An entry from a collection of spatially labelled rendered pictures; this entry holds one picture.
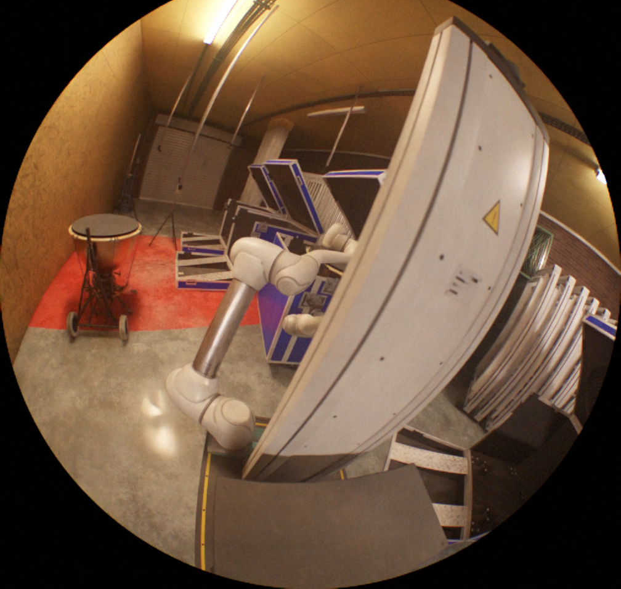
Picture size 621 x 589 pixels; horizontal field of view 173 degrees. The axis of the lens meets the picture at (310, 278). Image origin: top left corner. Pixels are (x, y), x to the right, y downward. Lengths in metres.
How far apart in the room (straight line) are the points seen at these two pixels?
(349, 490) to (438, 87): 0.75
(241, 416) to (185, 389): 0.22
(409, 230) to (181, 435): 1.45
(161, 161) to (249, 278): 7.58
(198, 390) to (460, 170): 0.87
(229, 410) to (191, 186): 7.83
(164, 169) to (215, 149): 2.01
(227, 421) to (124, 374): 1.13
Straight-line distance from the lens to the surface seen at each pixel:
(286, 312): 1.37
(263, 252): 0.71
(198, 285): 2.59
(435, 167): 0.25
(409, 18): 2.22
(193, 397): 0.81
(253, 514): 0.52
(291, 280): 0.64
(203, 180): 8.21
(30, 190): 2.37
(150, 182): 8.16
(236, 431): 0.76
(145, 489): 1.40
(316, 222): 2.85
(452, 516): 1.92
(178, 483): 1.38
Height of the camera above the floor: 1.35
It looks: 19 degrees down
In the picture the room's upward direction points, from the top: 22 degrees clockwise
